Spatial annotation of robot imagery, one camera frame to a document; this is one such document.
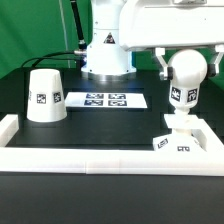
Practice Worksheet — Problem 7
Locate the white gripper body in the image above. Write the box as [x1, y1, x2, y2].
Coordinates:
[119, 0, 224, 51]

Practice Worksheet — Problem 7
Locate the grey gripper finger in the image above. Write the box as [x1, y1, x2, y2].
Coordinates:
[207, 44, 224, 77]
[154, 48, 173, 81]

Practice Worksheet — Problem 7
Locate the white lamp bulb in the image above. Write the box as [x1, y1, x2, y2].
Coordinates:
[168, 49, 207, 115]

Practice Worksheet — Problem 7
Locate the white lamp base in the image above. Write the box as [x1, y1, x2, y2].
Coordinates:
[152, 114, 208, 153]

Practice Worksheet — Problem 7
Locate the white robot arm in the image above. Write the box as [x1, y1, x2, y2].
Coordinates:
[82, 0, 224, 79]

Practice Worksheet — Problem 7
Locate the white lamp shade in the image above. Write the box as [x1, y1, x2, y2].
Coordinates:
[27, 69, 67, 123]

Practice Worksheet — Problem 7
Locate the white marker sheet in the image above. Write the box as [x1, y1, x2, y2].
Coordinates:
[65, 92, 147, 109]

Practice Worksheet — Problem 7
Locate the white U-shaped fence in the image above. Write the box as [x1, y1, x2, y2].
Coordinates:
[0, 114, 224, 176]

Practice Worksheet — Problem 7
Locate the black cable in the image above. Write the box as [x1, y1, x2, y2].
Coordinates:
[21, 0, 88, 69]

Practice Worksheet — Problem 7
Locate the grey thin cable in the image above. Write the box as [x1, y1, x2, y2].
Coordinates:
[58, 0, 71, 69]

